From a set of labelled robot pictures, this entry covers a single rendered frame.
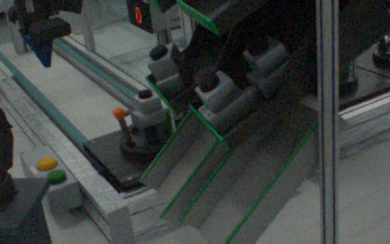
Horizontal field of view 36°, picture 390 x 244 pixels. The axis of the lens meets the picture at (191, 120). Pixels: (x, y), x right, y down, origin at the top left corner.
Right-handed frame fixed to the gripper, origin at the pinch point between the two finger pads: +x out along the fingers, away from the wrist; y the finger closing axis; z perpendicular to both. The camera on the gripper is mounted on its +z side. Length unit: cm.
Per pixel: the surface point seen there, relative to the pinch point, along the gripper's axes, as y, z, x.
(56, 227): 5.0, -4.4, 39.4
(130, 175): -4.0, 10.4, 28.4
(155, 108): 2.8, 20.8, 19.4
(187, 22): 83, 72, 30
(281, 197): -44, 18, 16
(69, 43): 96, 32, 30
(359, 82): 0, 75, 28
